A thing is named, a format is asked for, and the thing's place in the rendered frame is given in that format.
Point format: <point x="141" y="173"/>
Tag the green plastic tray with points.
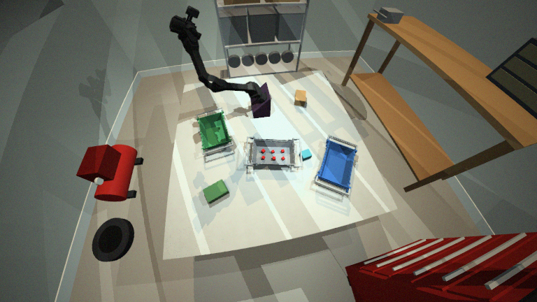
<point x="214" y="131"/>

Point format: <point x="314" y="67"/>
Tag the brown block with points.
<point x="300" y="98"/>

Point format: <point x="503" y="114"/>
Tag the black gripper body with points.
<point x="192" y="12"/>

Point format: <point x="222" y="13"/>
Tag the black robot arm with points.
<point x="177" y="25"/>

